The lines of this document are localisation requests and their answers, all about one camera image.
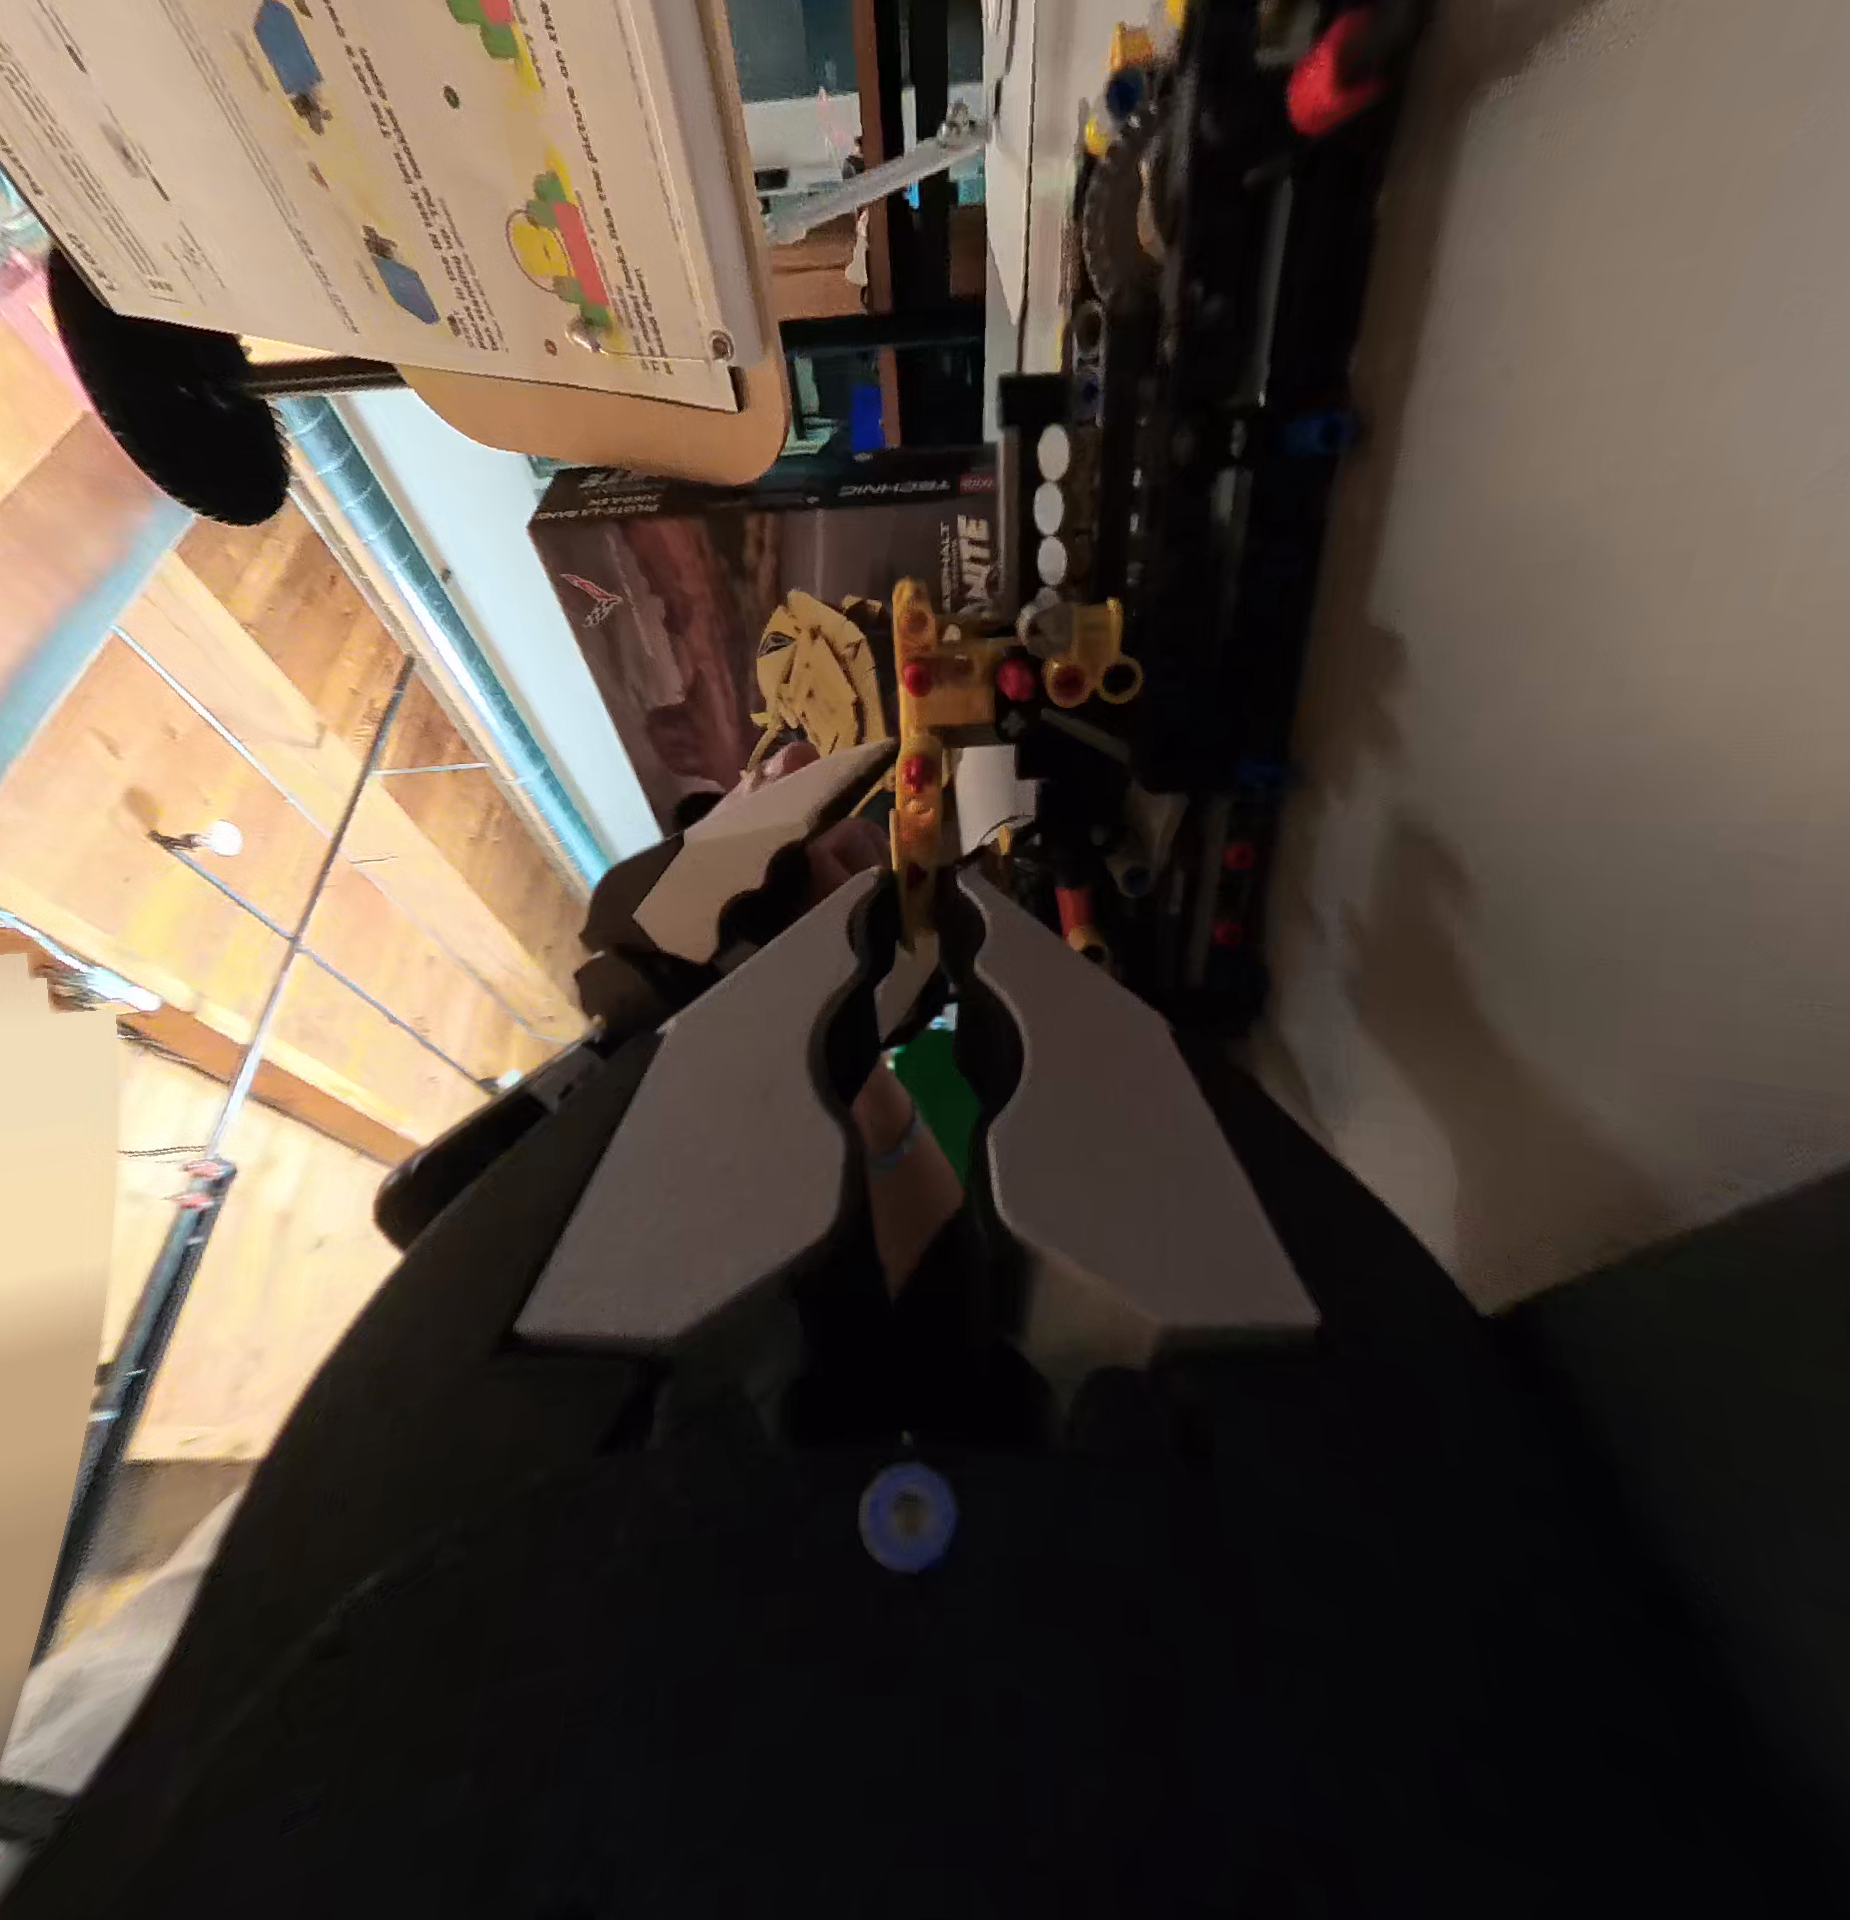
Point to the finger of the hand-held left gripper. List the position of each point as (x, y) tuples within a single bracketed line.
[(729, 855)]

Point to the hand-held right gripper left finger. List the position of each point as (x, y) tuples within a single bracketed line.
[(687, 1186)]

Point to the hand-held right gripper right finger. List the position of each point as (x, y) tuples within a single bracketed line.
[(1149, 1186)]

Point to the yellow lego connector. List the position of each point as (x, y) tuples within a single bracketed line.
[(917, 781)]

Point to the partly built lego car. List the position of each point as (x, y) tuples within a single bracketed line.
[(1209, 449)]

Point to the black lego set box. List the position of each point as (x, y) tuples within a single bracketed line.
[(687, 632)]

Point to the person's left hand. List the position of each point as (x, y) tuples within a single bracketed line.
[(842, 859)]

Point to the blue wristband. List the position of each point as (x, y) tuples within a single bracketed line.
[(895, 1147)]

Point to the ceiling light bulb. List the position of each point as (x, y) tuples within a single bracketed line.
[(224, 837)]

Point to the wooden book stand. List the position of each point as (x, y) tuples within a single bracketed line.
[(640, 428)]

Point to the black pole lamp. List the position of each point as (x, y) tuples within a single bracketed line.
[(160, 407)]

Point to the printed instruction sheet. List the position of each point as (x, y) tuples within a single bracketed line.
[(415, 180)]

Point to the silver ventilation duct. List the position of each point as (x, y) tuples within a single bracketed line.
[(459, 645)]

